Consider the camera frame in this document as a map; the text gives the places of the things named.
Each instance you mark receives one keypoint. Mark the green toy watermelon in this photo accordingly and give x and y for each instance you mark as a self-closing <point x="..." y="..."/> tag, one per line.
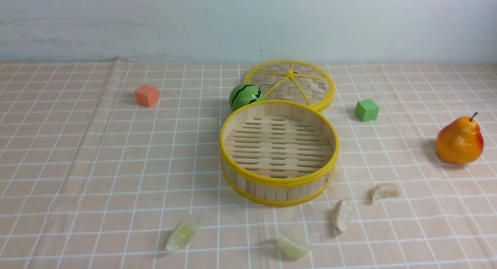
<point x="244" y="94"/>

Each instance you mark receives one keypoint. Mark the bamboo steamer tray yellow rims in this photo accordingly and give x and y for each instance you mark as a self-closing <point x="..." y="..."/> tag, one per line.
<point x="278" y="153"/>

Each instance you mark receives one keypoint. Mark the pale green dumpling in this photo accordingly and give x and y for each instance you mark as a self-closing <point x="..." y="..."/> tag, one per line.
<point x="182" y="234"/>
<point x="291" y="248"/>

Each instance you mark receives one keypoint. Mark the cream dumpling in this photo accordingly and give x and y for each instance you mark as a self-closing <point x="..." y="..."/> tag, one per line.
<point x="340" y="214"/>
<point x="384" y="190"/>

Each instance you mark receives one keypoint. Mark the bamboo steamer lid yellow rim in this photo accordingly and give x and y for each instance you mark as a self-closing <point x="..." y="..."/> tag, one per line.
<point x="295" y="81"/>

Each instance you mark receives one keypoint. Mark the orange foam cube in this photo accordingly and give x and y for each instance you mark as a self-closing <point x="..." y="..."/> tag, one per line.
<point x="147" y="95"/>

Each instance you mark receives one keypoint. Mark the green foam cube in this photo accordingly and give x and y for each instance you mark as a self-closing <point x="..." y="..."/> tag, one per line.
<point x="367" y="110"/>

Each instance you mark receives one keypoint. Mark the pink checked tablecloth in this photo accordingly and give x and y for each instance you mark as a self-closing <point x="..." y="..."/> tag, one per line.
<point x="92" y="180"/>

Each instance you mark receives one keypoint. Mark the orange red toy pear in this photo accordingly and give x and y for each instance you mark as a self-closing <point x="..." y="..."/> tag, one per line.
<point x="461" y="141"/>

